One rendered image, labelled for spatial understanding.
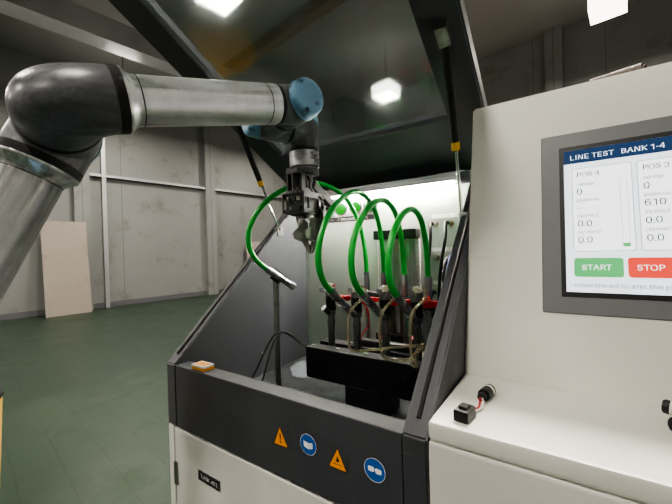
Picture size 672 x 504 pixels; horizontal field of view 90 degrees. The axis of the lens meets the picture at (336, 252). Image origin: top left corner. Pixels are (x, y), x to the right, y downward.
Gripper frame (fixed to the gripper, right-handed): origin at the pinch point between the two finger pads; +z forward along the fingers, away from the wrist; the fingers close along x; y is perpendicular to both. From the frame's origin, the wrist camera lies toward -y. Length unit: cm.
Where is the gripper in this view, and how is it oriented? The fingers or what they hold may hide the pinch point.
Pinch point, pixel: (312, 248)
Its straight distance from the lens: 88.4
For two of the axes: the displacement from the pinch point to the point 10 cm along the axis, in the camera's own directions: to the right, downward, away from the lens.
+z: 0.3, 10.0, 0.1
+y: -5.6, 0.3, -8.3
